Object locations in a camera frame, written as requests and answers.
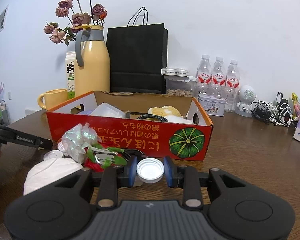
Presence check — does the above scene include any colourful snack packet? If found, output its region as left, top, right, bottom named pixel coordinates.
left=291, top=92, right=300, bottom=120

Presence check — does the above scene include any white decorated tin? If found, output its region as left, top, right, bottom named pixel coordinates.
left=198, top=94, right=226, bottom=116

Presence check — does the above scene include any water bottle right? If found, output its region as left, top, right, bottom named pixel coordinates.
left=225, top=60, right=240, bottom=112

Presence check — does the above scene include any white tangled cable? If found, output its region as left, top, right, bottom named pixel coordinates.
left=269, top=102, right=297, bottom=127

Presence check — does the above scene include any dried rose bouquet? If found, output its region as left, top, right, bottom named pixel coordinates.
left=43, top=0, right=107, bottom=45

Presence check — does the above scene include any white bottle cap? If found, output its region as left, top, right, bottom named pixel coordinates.
left=136, top=158, right=164, bottom=184

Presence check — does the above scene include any white milk carton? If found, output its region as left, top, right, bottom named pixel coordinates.
left=65, top=51, right=75, bottom=99

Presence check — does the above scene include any water bottle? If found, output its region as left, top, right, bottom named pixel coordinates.
left=225, top=60, right=240, bottom=112
left=193, top=55, right=212, bottom=98
left=211, top=56, right=226, bottom=98

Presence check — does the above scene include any water bottle middle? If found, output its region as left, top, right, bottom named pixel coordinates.
left=211, top=56, right=226, bottom=98

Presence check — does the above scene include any black paper bag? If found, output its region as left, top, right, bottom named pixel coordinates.
left=106, top=7, right=168, bottom=94

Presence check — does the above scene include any clear plastic box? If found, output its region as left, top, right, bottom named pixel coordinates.
left=90, top=102, right=126, bottom=119

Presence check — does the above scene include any orange pumpkin cardboard box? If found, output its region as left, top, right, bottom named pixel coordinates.
left=46, top=91, right=213, bottom=161

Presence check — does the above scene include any wall outlet plate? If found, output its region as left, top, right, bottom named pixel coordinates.
left=0, top=5, right=9, bottom=33

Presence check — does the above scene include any white robot toy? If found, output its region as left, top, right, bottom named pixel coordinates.
left=235, top=85, right=256, bottom=118

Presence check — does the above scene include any black braided usb cable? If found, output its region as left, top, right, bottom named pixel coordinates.
left=125, top=112, right=170, bottom=123

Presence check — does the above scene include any water bottle left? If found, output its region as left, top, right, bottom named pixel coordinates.
left=193, top=55, right=212, bottom=98

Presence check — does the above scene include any yellow white plush toy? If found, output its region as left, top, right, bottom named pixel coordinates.
left=148, top=106, right=193, bottom=124

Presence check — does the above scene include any white flat box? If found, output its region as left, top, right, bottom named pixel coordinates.
left=161, top=68, right=190, bottom=76

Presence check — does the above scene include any yellow thermos jug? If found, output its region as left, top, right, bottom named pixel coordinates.
left=74, top=24, right=110, bottom=96

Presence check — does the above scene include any clear seed container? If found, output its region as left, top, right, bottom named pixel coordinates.
left=165, top=76, right=197, bottom=97

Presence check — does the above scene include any yellow ceramic mug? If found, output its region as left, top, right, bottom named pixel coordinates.
left=37, top=88, right=68, bottom=110

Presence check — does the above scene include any white round disc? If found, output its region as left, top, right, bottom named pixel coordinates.
left=43, top=150, right=63, bottom=160

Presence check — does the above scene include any iridescent plastic bag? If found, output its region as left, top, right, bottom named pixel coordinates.
left=61, top=123, right=98, bottom=164

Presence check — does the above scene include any purple fabric pouch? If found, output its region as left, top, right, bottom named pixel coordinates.
left=78, top=110, right=94, bottom=115

